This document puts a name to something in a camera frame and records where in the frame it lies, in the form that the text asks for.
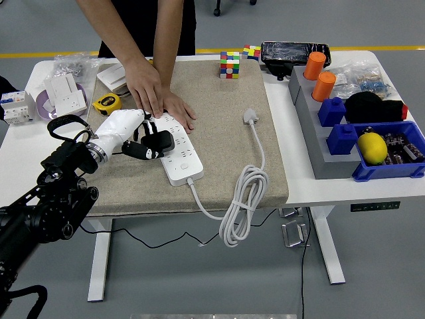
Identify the black box in plastic wrap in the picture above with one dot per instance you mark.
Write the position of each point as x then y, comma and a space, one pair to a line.
285, 53

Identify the white table leg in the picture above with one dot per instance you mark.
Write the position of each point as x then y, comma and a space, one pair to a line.
99, 266
327, 246

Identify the blue block with knob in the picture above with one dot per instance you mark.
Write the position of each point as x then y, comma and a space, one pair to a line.
332, 113
342, 141

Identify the dark capacitors pile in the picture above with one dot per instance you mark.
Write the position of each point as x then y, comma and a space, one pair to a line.
400, 148

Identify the person's left hand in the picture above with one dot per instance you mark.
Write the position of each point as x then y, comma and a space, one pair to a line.
181, 111

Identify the yellow lemon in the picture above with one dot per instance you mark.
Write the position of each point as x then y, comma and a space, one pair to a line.
372, 148

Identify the person's right forearm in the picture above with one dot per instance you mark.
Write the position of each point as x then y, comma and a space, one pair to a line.
113, 33

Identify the black cloth with red end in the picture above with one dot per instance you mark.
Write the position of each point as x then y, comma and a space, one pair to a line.
368, 108

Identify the person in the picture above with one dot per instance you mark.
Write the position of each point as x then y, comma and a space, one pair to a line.
149, 26

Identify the white power strip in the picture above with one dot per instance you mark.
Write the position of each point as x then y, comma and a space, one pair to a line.
182, 166

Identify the black table control panel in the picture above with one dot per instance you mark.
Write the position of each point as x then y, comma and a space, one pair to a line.
375, 206

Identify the black chair base casters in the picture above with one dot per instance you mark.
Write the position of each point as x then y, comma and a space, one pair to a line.
217, 12

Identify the person's left forearm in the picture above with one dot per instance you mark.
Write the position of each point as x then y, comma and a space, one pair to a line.
167, 40

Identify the clear bag of screws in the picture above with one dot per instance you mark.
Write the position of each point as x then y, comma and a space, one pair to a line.
71, 66

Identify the white switch panel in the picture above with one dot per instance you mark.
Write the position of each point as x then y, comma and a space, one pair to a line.
61, 84

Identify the blue plastic bin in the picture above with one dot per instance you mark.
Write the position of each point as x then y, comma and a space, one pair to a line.
382, 171

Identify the black power adapter plug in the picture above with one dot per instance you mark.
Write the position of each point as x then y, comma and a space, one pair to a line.
162, 141

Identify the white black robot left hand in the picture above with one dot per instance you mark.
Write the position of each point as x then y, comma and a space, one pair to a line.
119, 124

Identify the white wall socket panel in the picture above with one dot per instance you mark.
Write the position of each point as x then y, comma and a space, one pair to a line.
68, 104

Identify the small silver metal bracket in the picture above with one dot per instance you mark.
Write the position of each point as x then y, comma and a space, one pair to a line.
290, 212

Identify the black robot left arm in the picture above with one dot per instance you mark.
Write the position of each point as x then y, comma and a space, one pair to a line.
50, 212

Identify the orange cylinder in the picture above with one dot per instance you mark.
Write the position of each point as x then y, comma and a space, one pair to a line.
314, 66
323, 88

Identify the large multicolour puzzle cube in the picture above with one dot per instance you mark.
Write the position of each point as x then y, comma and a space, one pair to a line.
229, 64

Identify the grey stepped block holder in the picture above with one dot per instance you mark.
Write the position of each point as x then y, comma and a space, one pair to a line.
312, 133

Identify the clear bag of components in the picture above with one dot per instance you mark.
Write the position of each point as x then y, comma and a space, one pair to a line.
365, 79

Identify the small multicolour puzzle cube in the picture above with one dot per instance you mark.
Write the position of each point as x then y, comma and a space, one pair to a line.
251, 52

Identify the yellow tape measure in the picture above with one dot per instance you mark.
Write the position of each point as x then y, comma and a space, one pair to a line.
107, 103

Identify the white circuit breaker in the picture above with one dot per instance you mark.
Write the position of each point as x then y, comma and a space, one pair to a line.
16, 108

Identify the grey-brown fabric mat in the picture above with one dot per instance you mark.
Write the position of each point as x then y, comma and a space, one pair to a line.
216, 149

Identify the large silver metal bracket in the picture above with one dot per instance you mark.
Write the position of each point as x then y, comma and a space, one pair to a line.
293, 234

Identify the white wall switch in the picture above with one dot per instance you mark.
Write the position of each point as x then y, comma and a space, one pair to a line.
111, 74

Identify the person's right hand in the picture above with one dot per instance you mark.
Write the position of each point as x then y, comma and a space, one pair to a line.
144, 86

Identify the purple bowl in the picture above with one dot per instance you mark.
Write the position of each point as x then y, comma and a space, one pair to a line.
43, 111

